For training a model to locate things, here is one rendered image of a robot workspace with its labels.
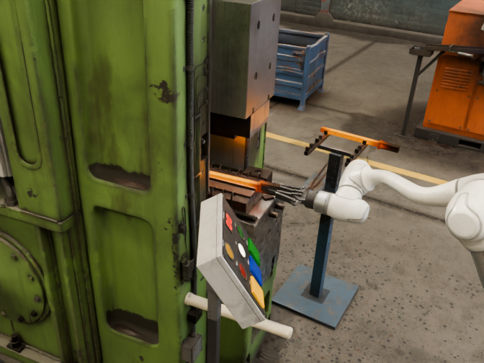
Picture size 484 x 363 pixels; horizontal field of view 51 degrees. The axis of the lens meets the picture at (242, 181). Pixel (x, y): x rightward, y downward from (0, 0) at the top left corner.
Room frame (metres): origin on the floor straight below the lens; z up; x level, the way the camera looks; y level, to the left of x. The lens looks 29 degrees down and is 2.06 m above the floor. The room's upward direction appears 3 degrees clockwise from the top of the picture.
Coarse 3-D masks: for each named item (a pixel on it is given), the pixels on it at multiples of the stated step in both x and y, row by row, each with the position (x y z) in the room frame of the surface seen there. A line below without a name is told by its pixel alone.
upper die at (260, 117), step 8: (264, 104) 1.86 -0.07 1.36; (256, 112) 1.78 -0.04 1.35; (264, 112) 1.87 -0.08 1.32; (216, 120) 1.78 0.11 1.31; (224, 120) 1.77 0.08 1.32; (232, 120) 1.76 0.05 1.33; (240, 120) 1.75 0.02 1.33; (248, 120) 1.73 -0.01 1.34; (256, 120) 1.79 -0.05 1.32; (264, 120) 1.87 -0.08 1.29; (216, 128) 1.78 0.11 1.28; (224, 128) 1.77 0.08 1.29; (232, 128) 1.76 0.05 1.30; (240, 128) 1.75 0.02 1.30; (248, 128) 1.73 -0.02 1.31; (256, 128) 1.79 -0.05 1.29; (240, 136) 1.75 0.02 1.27; (248, 136) 1.73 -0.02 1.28
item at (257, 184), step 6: (210, 174) 1.91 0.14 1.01; (216, 174) 1.91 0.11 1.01; (222, 174) 1.91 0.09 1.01; (228, 180) 1.88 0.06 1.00; (234, 180) 1.87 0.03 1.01; (240, 180) 1.87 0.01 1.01; (246, 180) 1.87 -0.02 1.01; (252, 180) 1.87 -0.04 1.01; (252, 186) 1.84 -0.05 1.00; (258, 186) 1.82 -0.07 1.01; (270, 186) 1.81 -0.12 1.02; (276, 186) 1.81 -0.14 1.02; (264, 192) 1.82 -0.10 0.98
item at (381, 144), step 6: (330, 132) 2.44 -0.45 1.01; (336, 132) 2.42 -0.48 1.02; (342, 132) 2.42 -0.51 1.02; (348, 138) 2.39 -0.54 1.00; (354, 138) 2.37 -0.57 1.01; (360, 138) 2.35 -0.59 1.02; (366, 138) 2.35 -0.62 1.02; (372, 144) 2.32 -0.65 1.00; (378, 144) 2.30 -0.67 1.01; (384, 144) 2.29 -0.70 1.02; (390, 144) 2.29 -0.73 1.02; (390, 150) 2.27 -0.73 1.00; (396, 150) 2.27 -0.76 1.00
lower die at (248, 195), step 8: (240, 176) 1.93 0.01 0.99; (248, 176) 1.94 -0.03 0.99; (216, 184) 1.86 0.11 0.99; (224, 184) 1.86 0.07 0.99; (232, 184) 1.86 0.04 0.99; (240, 184) 1.85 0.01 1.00; (216, 192) 1.81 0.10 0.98; (240, 192) 1.80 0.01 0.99; (248, 192) 1.80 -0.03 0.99; (256, 192) 1.84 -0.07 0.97; (240, 200) 1.75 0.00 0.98; (248, 200) 1.76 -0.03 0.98; (256, 200) 1.85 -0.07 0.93; (240, 208) 1.74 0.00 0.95; (248, 208) 1.76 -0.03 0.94
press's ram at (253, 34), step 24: (216, 0) 1.73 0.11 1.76; (240, 0) 1.74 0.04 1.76; (264, 0) 1.79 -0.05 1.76; (216, 24) 1.73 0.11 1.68; (240, 24) 1.70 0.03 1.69; (264, 24) 1.81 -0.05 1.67; (216, 48) 1.73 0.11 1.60; (240, 48) 1.70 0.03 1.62; (264, 48) 1.82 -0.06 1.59; (216, 72) 1.73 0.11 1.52; (240, 72) 1.70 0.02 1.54; (264, 72) 1.84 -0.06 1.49; (216, 96) 1.73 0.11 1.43; (240, 96) 1.69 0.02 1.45; (264, 96) 1.86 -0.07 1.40
